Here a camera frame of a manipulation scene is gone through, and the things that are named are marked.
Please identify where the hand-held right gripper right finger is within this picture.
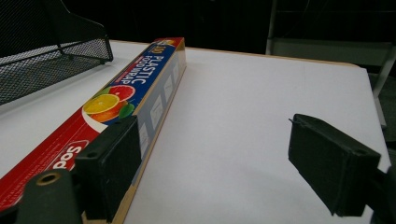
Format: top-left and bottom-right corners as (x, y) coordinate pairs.
(288, 113), (382, 217)

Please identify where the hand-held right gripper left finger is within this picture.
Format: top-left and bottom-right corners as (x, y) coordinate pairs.
(74, 115), (143, 224)

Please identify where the long food wrap box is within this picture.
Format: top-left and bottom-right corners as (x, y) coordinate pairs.
(0, 36), (188, 224)

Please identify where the black mesh metal tray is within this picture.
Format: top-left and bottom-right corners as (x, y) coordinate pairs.
(0, 0), (114, 106)

